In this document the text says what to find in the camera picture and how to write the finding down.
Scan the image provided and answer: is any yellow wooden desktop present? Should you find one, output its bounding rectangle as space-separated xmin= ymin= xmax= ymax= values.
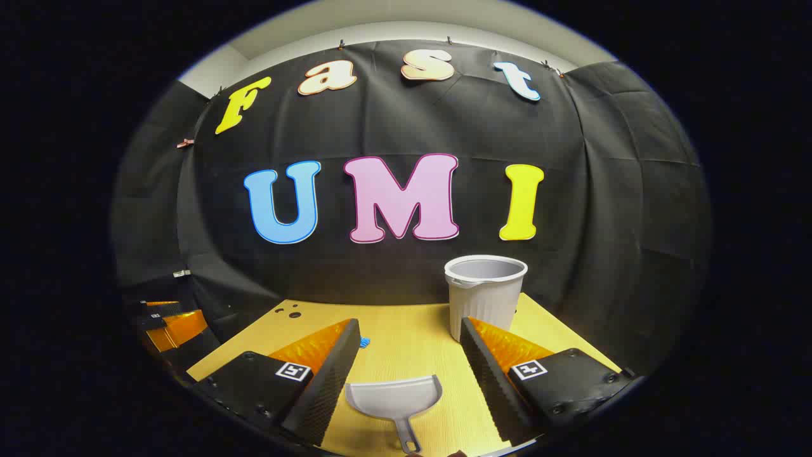
xmin=186 ymin=292 xmax=622 ymax=457

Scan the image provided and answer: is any grey plastic dustpan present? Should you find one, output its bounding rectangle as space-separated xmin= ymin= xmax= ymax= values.
xmin=344 ymin=374 xmax=443 ymax=454

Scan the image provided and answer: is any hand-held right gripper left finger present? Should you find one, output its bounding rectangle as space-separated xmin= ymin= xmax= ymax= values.
xmin=190 ymin=317 xmax=362 ymax=448

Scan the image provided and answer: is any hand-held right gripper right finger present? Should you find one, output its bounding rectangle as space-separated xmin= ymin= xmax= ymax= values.
xmin=460 ymin=316 xmax=637 ymax=445

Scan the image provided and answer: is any black backdrop cloth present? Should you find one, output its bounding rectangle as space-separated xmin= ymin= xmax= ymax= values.
xmin=111 ymin=39 xmax=711 ymax=381

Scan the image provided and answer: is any white ribbed garbage bin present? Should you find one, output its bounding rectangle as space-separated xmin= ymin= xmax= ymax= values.
xmin=444 ymin=255 xmax=528 ymax=343

